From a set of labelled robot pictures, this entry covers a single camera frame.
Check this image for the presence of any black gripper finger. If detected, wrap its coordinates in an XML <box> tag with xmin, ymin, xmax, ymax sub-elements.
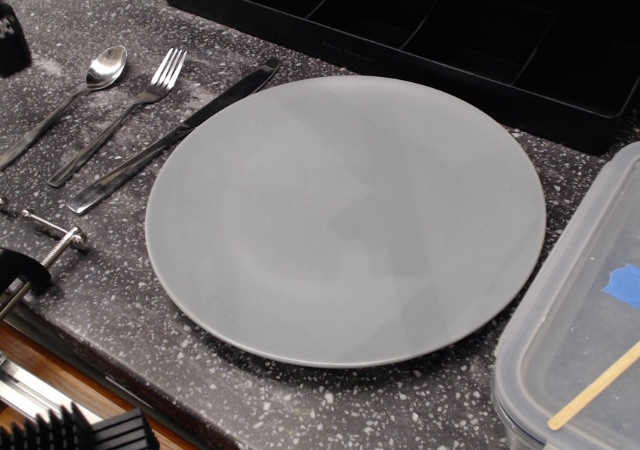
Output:
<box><xmin>0</xmin><ymin>0</ymin><xmax>32</xmax><ymax>77</ymax></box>

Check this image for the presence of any clear plastic container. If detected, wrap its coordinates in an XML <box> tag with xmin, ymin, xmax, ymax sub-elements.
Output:
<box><xmin>492</xmin><ymin>143</ymin><xmax>639</xmax><ymax>449</ymax></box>

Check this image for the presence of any black compartment tray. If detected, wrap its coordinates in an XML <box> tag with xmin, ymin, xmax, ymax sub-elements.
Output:
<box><xmin>167</xmin><ymin>0</ymin><xmax>639</xmax><ymax>155</ymax></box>

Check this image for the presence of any silver metal spoon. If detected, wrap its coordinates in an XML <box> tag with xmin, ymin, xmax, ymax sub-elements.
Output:
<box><xmin>1</xmin><ymin>45</ymin><xmax>128</xmax><ymax>170</ymax></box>

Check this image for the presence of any blue tape piece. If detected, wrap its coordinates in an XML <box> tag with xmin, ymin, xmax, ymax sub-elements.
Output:
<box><xmin>603</xmin><ymin>264</ymin><xmax>640</xmax><ymax>309</ymax></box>

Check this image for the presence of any metal screw clamp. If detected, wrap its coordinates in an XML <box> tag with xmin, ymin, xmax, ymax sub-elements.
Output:
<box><xmin>1</xmin><ymin>196</ymin><xmax>88</xmax><ymax>320</ymax></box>

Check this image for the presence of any silver metal knife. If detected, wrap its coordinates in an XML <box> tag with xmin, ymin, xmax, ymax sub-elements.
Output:
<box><xmin>67</xmin><ymin>57</ymin><xmax>281</xmax><ymax>215</ymax></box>

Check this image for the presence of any aluminium rail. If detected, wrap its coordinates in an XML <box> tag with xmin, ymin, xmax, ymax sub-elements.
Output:
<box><xmin>1</xmin><ymin>355</ymin><xmax>102</xmax><ymax>424</ymax></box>

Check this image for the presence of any grey round plate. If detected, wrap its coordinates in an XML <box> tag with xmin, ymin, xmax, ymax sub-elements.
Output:
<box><xmin>145</xmin><ymin>76</ymin><xmax>546</xmax><ymax>368</ymax></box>

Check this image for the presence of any wooden stick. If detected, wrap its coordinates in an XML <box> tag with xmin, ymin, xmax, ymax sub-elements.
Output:
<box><xmin>547</xmin><ymin>342</ymin><xmax>639</xmax><ymax>431</ymax></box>

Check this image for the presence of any silver metal fork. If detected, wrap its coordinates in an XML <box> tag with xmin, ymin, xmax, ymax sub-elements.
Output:
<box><xmin>47</xmin><ymin>48</ymin><xmax>187</xmax><ymax>188</ymax></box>

